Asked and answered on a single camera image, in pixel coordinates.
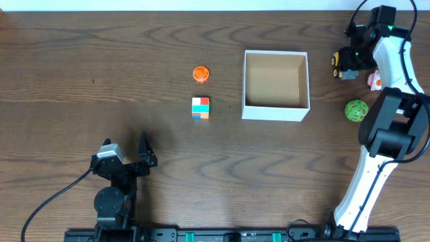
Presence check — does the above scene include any multicoloured block cube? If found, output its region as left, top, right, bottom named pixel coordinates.
left=191, top=97, right=210, bottom=119

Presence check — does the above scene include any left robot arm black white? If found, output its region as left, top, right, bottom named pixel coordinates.
left=90, top=132, right=158, bottom=229

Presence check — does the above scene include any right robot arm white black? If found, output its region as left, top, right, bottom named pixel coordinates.
left=332, top=23, right=429, bottom=239

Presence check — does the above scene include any orange round gear toy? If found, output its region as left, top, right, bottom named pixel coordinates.
left=192, top=66, right=210, bottom=83

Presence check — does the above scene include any grey yellow toy truck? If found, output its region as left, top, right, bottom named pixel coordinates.
left=331, top=52, right=359, bottom=80

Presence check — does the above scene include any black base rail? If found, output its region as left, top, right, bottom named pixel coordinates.
left=64, top=227, right=401, bottom=242

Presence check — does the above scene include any green polyhedral dice ball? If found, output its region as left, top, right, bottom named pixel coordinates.
left=344, top=99, right=369, bottom=122

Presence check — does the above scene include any white cardboard box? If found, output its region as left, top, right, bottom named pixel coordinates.
left=241, top=50, right=310, bottom=122

